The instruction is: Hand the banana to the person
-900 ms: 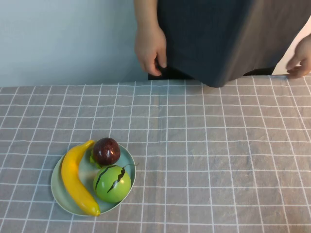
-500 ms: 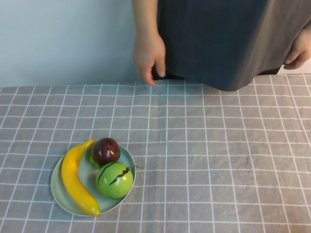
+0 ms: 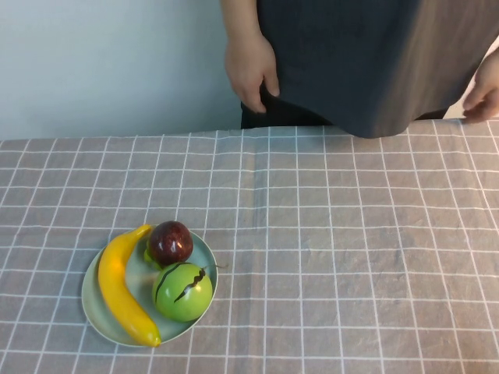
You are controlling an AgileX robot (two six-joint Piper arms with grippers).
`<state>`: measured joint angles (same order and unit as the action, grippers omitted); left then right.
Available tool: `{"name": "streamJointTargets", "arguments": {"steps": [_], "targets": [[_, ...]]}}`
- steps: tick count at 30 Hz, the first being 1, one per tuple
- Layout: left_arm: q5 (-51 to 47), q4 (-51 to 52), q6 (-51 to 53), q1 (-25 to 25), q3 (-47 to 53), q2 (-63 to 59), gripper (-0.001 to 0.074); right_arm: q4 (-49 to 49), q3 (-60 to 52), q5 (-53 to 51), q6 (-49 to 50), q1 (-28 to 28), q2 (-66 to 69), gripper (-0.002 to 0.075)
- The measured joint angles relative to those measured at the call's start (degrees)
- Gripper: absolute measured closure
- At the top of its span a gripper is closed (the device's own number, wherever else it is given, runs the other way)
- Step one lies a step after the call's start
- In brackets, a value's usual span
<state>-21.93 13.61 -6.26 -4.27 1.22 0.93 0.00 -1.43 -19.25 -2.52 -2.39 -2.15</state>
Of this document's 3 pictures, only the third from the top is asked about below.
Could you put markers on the person's right hand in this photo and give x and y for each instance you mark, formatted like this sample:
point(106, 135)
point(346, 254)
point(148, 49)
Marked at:
point(247, 66)

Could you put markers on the person's left hand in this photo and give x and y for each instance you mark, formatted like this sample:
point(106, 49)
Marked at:
point(489, 97)

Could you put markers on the yellow banana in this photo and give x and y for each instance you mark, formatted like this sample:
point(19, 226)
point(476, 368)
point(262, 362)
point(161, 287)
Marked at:
point(113, 280)

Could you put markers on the person's left forearm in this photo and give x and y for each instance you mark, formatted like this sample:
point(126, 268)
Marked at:
point(494, 54)

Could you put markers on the person's right forearm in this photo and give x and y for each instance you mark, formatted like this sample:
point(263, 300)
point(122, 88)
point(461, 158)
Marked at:
point(239, 17)

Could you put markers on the black trousers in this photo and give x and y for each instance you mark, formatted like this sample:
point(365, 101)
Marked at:
point(280, 115)

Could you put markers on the dark grey shirt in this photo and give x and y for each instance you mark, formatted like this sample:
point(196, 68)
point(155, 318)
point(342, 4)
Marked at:
point(370, 58)

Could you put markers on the grey white-checked tablecloth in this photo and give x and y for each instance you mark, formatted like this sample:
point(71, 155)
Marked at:
point(312, 233)

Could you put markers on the dark red passion fruit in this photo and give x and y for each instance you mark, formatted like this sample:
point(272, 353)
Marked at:
point(171, 243)

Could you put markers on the small green striped watermelon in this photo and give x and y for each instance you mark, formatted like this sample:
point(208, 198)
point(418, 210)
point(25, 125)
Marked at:
point(183, 294)

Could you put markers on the light green round plate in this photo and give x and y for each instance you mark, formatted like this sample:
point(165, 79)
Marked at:
point(136, 280)

